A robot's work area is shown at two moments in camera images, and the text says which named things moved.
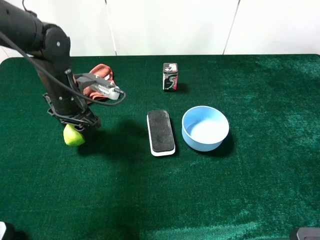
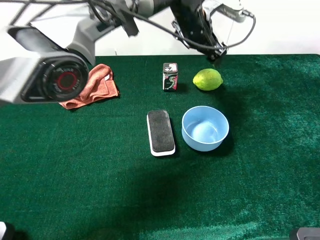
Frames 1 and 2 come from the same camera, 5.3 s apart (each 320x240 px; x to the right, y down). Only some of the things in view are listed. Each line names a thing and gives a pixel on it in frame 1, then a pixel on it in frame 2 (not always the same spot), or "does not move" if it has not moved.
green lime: (72, 137) -> (207, 79)
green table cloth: (263, 184) does not move
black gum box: (170, 76) does not move
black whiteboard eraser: (160, 135) does not move
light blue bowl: (204, 128) does not move
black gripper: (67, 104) -> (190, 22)
